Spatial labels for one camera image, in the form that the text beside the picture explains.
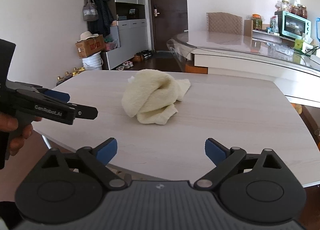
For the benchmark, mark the red and white packet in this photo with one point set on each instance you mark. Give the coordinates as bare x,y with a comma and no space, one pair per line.
275,23

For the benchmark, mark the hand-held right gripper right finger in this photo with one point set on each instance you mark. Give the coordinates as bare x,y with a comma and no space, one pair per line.
212,148

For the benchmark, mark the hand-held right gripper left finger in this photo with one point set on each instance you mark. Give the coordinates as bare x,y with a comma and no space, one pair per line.
108,148

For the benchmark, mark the silver door lock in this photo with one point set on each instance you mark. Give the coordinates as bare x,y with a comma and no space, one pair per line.
156,12

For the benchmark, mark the white plastic bag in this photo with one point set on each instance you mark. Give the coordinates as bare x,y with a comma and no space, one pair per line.
292,1

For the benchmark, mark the dark wooden door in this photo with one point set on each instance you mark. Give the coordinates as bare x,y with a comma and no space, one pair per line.
167,19

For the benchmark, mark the pink plastic bag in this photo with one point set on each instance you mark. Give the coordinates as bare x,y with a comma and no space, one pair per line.
110,44

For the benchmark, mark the dark hanging coat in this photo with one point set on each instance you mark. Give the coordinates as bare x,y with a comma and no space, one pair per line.
103,14

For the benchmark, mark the green jar with orange lid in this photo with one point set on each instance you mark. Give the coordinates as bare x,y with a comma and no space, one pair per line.
257,23

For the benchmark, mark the person's left hand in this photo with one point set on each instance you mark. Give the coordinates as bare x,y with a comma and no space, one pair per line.
10,123

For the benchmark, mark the green tissue box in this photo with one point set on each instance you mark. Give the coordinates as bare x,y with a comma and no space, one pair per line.
301,43

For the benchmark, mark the white glass-topped dining table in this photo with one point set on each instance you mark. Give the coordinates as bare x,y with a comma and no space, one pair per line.
225,41

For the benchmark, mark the pale-filled glass jar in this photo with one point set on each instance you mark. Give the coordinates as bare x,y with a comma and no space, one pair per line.
285,6

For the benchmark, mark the brown cardboard box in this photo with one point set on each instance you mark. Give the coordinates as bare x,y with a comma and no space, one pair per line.
90,47

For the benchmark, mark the pair of pink sneakers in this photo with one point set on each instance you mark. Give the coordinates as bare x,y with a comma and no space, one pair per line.
126,64

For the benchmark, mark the pair of brown shoes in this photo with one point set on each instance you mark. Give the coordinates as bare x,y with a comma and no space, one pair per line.
138,57

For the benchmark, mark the cream towel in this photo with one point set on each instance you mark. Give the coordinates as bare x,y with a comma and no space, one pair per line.
150,95

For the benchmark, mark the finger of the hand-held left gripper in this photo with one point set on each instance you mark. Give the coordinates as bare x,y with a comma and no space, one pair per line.
86,113
58,95

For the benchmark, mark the cream straw hat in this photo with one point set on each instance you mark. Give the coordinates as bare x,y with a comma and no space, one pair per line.
87,36

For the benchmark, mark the red-filled glass jar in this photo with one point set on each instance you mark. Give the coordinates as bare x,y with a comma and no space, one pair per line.
303,12
295,10

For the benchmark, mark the dark wooden sideboard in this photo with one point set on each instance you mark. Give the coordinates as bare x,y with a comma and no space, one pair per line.
262,34

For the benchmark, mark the pair of black sneakers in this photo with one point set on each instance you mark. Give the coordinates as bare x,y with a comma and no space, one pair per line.
147,54

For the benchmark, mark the grey hallway cabinet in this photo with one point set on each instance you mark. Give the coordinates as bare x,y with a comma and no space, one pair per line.
130,31

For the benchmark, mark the blue plastic object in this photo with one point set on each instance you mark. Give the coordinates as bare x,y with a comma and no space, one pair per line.
318,29

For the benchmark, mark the grey hanging bag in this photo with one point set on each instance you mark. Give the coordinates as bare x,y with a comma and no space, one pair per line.
90,11

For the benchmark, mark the teal toaster oven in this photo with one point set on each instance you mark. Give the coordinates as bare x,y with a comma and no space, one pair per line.
296,26

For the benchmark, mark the white plastic bucket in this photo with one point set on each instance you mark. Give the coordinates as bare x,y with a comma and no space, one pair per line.
92,63

